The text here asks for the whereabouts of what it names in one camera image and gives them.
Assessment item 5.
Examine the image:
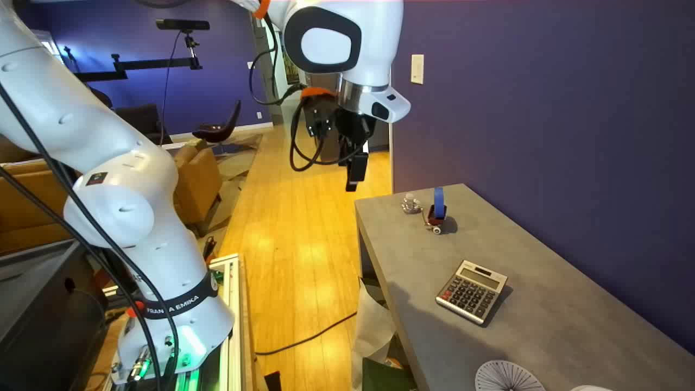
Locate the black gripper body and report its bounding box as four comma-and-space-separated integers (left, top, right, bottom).
337, 106, 377, 159

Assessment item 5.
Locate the round white patterned coaster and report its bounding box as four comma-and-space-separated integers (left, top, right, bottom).
474, 359, 546, 391

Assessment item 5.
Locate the crumpled silver foil piece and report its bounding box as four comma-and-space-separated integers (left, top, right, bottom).
399, 192, 426, 216

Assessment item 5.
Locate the black lounge chair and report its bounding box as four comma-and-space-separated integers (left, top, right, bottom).
191, 100, 245, 145

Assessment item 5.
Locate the white plastic bag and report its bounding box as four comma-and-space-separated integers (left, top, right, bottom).
350, 279, 399, 364

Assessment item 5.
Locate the brown cardboard box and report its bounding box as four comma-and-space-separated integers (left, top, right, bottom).
166, 143, 223, 227

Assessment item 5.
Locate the grey remote control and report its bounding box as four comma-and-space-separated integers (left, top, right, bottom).
435, 259, 510, 327

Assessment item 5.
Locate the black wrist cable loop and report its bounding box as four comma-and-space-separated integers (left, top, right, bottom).
247, 13, 364, 174

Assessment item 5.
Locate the white wall light switch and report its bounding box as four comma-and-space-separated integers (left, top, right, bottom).
409, 51, 427, 86

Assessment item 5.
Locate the black cable on floor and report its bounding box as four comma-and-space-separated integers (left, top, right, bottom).
254, 311, 360, 359

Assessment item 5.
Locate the black stereo camera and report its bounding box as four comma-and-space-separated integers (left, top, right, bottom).
153, 17, 212, 35

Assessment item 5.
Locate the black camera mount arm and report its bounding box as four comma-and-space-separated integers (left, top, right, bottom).
73, 30, 207, 83

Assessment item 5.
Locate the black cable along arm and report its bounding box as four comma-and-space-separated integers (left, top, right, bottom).
0, 84, 182, 391

